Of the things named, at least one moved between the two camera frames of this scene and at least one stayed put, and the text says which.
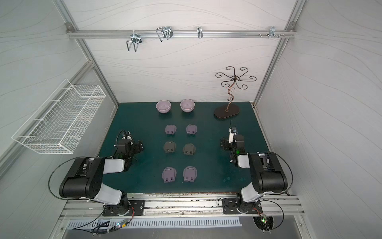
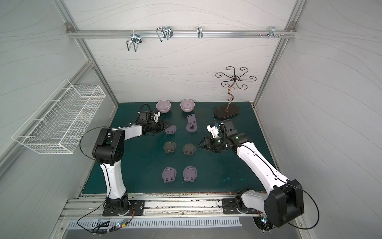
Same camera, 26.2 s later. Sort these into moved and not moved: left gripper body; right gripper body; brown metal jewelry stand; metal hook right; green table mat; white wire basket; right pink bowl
Moved: right gripper body; left gripper body
Not moved: metal hook right; brown metal jewelry stand; green table mat; white wire basket; right pink bowl
